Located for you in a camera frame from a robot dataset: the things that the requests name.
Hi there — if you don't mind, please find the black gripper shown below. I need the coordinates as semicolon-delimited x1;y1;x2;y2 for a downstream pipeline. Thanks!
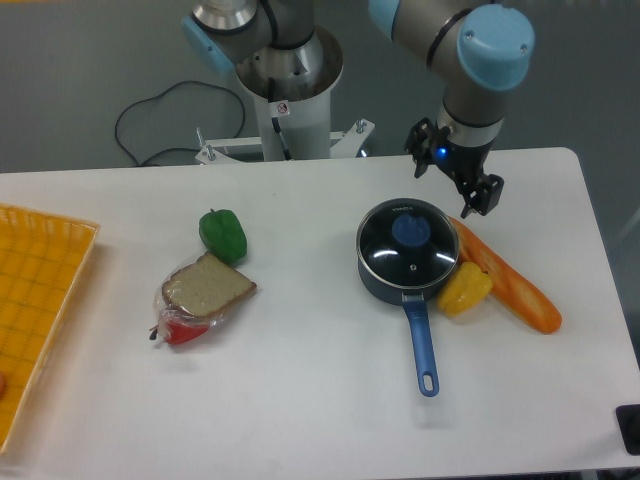
404;118;504;218

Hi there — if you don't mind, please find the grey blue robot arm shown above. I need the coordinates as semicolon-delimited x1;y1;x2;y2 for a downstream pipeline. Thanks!
182;1;535;215

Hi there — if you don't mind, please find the glass lid blue knob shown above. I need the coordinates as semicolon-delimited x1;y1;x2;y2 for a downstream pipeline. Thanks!
356;198;461;293

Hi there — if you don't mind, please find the yellow bell pepper toy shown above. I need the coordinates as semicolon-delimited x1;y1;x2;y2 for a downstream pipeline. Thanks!
436;261;494;318

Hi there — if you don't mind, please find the orange baguette toy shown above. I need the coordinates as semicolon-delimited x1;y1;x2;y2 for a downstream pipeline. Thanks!
450;218;562;334

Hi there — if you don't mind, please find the green bell pepper toy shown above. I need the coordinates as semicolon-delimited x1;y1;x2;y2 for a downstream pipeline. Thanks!
198;209;248;265

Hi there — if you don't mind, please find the bread slice in plastic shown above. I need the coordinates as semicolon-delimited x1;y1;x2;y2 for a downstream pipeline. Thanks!
156;253;257;329

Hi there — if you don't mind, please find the black box at table edge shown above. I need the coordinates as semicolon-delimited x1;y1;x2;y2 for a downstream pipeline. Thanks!
615;404;640;456

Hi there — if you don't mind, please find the red pepper toy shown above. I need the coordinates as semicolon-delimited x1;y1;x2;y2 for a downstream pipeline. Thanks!
149;321;209;346

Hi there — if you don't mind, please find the yellow plastic basket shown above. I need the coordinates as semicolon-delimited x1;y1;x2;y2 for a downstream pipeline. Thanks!
1;204;100;452

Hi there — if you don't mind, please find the blue saucepan with handle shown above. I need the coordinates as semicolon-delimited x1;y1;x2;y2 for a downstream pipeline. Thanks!
356;237;459;397

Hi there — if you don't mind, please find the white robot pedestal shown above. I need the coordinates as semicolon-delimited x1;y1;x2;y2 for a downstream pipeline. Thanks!
194;24;376;165

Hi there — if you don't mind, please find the black floor cable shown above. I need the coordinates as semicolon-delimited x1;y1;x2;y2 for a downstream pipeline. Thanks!
114;80;246;168

